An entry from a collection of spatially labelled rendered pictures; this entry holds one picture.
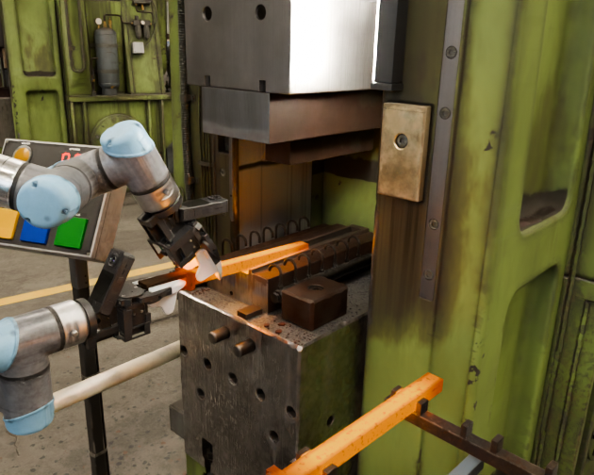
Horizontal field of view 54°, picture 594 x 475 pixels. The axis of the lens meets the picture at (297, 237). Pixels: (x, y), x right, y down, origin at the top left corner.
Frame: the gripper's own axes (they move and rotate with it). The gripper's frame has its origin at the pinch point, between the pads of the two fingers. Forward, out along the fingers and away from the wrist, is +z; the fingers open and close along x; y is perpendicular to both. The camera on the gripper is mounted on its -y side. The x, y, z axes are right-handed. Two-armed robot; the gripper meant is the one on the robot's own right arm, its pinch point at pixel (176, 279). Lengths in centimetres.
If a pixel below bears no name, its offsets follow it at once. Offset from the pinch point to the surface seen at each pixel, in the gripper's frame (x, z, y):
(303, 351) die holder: 22.0, 12.3, 11.4
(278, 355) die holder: 16.6, 11.3, 14.2
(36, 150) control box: -63, 3, -16
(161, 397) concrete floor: -100, 63, 100
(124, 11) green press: -437, 265, -77
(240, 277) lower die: -0.7, 17.2, 4.4
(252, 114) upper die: 3.1, 16.5, -30.5
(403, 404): 48.5, 4.6, 7.1
